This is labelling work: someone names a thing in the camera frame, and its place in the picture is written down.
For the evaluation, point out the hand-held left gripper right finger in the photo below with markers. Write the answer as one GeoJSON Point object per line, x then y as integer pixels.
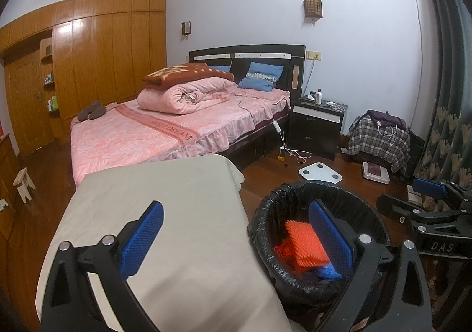
{"type": "Point", "coordinates": [330, 239]}

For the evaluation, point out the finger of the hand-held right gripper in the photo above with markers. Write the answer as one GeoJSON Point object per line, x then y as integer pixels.
{"type": "Point", "coordinates": [394, 206]}
{"type": "Point", "coordinates": [429, 188]}

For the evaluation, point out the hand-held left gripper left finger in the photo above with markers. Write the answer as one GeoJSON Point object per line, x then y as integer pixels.
{"type": "Point", "coordinates": [142, 239]}

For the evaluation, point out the blue plastic bag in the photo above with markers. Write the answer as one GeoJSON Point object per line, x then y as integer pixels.
{"type": "Point", "coordinates": [326, 273]}

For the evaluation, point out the black lined trash bin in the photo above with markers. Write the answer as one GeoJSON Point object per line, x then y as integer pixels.
{"type": "Point", "coordinates": [295, 199]}

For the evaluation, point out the small white carton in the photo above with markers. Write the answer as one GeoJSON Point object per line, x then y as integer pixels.
{"type": "Point", "coordinates": [413, 193]}

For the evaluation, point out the black case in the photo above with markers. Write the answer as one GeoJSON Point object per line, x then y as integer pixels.
{"type": "Point", "coordinates": [416, 155]}

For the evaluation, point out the white scale with red panel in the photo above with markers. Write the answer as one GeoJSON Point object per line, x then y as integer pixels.
{"type": "Point", "coordinates": [375, 172]}

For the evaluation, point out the plaid-covered chair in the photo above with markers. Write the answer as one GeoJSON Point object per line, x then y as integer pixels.
{"type": "Point", "coordinates": [368, 147]}

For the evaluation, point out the white bathroom scale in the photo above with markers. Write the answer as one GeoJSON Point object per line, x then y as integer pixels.
{"type": "Point", "coordinates": [320, 173]}

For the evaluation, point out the dark purple bag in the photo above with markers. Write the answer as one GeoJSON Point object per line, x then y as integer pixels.
{"type": "Point", "coordinates": [387, 118]}

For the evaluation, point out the dark floral curtain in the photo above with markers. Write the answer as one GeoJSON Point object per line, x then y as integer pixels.
{"type": "Point", "coordinates": [446, 96]}

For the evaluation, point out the small yellow box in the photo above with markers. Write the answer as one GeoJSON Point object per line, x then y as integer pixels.
{"type": "Point", "coordinates": [282, 155]}

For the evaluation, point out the bed with pink sheet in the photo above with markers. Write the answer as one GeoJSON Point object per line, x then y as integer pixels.
{"type": "Point", "coordinates": [147, 132]}

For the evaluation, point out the black and white nightstand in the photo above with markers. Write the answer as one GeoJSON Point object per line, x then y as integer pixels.
{"type": "Point", "coordinates": [313, 132]}

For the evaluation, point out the white power strip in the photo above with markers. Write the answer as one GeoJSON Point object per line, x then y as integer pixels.
{"type": "Point", "coordinates": [333, 106]}

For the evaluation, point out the small wooden stool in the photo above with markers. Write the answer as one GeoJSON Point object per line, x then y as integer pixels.
{"type": "Point", "coordinates": [24, 182]}

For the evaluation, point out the white lotion bottle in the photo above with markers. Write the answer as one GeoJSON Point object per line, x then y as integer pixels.
{"type": "Point", "coordinates": [318, 97]}

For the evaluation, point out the brown slippers on bed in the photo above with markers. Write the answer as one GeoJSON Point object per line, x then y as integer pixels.
{"type": "Point", "coordinates": [90, 110]}

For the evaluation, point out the white rag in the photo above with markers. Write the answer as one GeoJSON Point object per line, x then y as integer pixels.
{"type": "Point", "coordinates": [3, 204]}

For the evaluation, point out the pink folded quilt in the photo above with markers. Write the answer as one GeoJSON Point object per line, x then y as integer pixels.
{"type": "Point", "coordinates": [173, 99]}

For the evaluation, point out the wooden dresser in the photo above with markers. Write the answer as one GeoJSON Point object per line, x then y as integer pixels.
{"type": "Point", "coordinates": [7, 177]}

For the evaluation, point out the brown patterned blanket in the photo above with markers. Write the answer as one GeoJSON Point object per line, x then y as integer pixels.
{"type": "Point", "coordinates": [184, 75]}

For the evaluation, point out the blue pillow with patterned band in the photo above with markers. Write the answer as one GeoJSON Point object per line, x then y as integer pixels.
{"type": "Point", "coordinates": [260, 77]}

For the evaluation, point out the small cosmetic jars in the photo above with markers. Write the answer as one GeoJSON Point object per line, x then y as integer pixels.
{"type": "Point", "coordinates": [48, 78]}

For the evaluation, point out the plain blue pillow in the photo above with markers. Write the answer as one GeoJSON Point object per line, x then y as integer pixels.
{"type": "Point", "coordinates": [220, 69]}

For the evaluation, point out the wooden wardrobe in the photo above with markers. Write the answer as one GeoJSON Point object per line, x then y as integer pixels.
{"type": "Point", "coordinates": [103, 51]}

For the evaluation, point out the wall power socket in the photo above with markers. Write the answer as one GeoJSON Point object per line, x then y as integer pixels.
{"type": "Point", "coordinates": [314, 55]}

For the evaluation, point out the large wooden wall lamp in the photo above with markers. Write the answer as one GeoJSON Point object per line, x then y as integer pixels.
{"type": "Point", "coordinates": [313, 7]}

